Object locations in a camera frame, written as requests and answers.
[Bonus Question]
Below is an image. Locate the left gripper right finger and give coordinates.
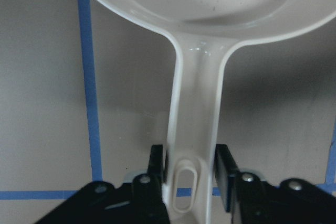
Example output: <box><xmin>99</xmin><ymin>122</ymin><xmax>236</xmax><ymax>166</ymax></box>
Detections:
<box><xmin>214</xmin><ymin>144</ymin><xmax>335</xmax><ymax>223</ymax></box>

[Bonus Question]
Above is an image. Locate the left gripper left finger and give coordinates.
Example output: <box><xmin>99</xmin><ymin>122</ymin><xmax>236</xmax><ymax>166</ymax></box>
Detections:
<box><xmin>38</xmin><ymin>145</ymin><xmax>170</xmax><ymax>223</ymax></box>

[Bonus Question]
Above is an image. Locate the beige plastic dustpan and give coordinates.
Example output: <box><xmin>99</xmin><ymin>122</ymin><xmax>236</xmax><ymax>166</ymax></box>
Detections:
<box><xmin>97</xmin><ymin>0</ymin><xmax>335</xmax><ymax>223</ymax></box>

